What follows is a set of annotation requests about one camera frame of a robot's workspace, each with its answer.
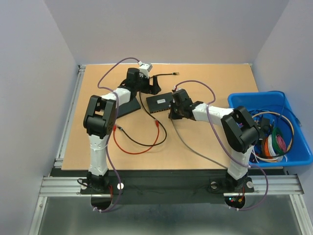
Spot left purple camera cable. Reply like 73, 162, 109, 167
92, 57, 145, 213

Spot red ethernet cable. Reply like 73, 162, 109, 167
112, 119, 161, 155

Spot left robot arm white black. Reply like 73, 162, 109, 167
83, 64, 161, 193

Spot blue plastic bin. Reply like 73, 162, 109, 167
227, 91, 313, 167

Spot grey ethernet cable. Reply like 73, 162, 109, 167
171, 119, 229, 171

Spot aluminium frame rail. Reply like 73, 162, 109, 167
31, 64, 313, 235

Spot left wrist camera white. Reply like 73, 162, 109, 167
138, 61, 153, 78

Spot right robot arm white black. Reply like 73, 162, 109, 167
169, 89, 260, 191

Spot black flat plate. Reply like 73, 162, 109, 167
117, 95, 141, 118

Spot purple camera cable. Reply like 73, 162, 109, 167
173, 80, 269, 212
92, 57, 145, 213

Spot black ethernet cable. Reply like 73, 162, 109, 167
116, 71, 179, 147

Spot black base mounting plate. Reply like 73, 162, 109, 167
40, 169, 295, 210

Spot coiled coloured wires bundle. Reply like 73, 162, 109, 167
260, 127, 294, 163

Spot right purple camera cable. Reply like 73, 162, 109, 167
173, 80, 269, 212

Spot black network switch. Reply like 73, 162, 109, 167
146, 92, 173, 114

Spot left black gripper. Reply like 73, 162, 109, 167
134, 73, 160, 95

